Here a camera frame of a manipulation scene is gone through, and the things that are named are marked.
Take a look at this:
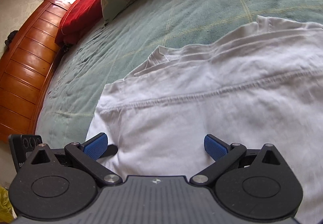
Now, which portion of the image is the white printed t-shirt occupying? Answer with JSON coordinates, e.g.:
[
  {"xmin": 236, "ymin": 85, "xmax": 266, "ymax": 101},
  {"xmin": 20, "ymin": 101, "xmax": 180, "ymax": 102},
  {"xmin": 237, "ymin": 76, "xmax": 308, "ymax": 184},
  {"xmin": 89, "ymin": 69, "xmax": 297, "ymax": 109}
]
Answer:
[{"xmin": 86, "ymin": 15, "xmax": 323, "ymax": 223}]

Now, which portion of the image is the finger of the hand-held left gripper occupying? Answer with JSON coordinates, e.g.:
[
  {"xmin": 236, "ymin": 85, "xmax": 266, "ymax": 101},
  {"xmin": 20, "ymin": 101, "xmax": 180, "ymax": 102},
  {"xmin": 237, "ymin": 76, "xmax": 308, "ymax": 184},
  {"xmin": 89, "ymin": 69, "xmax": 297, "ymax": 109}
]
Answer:
[{"xmin": 100, "ymin": 144, "xmax": 119, "ymax": 159}]

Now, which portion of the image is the wooden headboard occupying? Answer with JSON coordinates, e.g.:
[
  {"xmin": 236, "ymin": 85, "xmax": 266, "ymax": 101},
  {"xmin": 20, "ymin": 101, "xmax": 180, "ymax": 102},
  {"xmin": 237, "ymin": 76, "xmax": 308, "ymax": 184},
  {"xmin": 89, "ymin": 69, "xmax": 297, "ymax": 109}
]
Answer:
[{"xmin": 0, "ymin": 0, "xmax": 72, "ymax": 142}]

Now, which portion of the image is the yellow plastic bag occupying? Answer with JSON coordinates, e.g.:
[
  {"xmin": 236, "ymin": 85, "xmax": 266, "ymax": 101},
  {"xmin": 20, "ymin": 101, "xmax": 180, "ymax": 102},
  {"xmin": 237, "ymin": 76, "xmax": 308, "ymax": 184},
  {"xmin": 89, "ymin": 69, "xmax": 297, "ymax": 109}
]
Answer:
[{"xmin": 0, "ymin": 186, "xmax": 14, "ymax": 224}]

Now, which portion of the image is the red quilt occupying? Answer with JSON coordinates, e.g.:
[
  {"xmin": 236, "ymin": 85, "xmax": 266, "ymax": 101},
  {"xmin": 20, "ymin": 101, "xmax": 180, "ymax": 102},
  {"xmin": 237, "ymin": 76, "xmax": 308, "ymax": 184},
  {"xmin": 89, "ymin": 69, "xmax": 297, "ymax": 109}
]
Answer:
[{"xmin": 55, "ymin": 0, "xmax": 104, "ymax": 46}]

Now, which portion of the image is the small black cloth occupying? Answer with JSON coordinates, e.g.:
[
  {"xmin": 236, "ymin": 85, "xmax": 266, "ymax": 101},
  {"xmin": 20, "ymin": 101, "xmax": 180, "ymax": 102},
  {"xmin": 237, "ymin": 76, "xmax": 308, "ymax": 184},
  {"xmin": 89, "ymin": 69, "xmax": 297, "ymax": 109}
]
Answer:
[{"xmin": 4, "ymin": 30, "xmax": 17, "ymax": 46}]

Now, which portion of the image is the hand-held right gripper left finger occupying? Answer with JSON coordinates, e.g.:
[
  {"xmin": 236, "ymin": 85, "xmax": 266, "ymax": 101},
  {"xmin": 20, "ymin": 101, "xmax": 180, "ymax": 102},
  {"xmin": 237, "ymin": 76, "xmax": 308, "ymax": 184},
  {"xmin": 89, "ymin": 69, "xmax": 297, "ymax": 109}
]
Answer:
[{"xmin": 29, "ymin": 132, "xmax": 124, "ymax": 188}]

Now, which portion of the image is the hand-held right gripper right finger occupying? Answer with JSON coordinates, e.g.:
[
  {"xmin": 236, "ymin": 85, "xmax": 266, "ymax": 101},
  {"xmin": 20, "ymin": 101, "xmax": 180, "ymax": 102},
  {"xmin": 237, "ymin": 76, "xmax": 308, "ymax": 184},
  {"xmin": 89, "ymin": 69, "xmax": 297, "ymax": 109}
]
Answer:
[{"xmin": 190, "ymin": 134, "xmax": 288, "ymax": 186}]

